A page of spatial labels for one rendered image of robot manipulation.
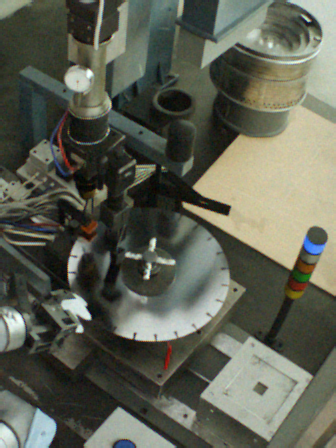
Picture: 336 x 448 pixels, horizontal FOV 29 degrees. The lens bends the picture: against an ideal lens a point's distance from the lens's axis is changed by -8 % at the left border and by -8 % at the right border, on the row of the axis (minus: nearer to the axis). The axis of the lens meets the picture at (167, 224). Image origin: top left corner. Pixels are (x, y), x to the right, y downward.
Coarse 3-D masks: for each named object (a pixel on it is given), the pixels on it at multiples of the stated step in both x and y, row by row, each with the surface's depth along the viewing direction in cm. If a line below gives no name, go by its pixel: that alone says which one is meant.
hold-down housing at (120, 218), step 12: (108, 156) 116; (120, 156) 115; (108, 168) 116; (120, 168) 115; (132, 168) 117; (108, 180) 118; (120, 180) 116; (132, 180) 120; (108, 192) 123; (120, 192) 119; (108, 204) 125; (120, 204) 125; (108, 216) 126; (120, 216) 126
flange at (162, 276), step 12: (132, 252) 141; (156, 252) 141; (132, 264) 139; (156, 264) 138; (132, 276) 137; (156, 276) 137; (168, 276) 138; (132, 288) 136; (144, 288) 136; (156, 288) 136
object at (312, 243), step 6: (312, 228) 123; (318, 228) 123; (306, 234) 123; (312, 234) 122; (318, 234) 122; (324, 234) 123; (306, 240) 123; (312, 240) 121; (318, 240) 121; (324, 240) 122; (306, 246) 123; (312, 246) 122; (318, 246) 121; (324, 246) 123; (312, 252) 123; (318, 252) 123
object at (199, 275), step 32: (128, 224) 146; (160, 224) 147; (192, 224) 148; (96, 256) 140; (192, 256) 143; (224, 256) 143; (96, 288) 136; (128, 288) 136; (192, 288) 138; (224, 288) 138; (96, 320) 131; (128, 320) 132; (160, 320) 132; (192, 320) 133
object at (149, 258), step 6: (150, 246) 137; (126, 252) 136; (144, 252) 136; (150, 252) 136; (138, 258) 136; (144, 258) 135; (150, 258) 135; (156, 258) 135; (162, 258) 135; (144, 264) 136; (150, 264) 135; (168, 264) 136; (144, 276) 133
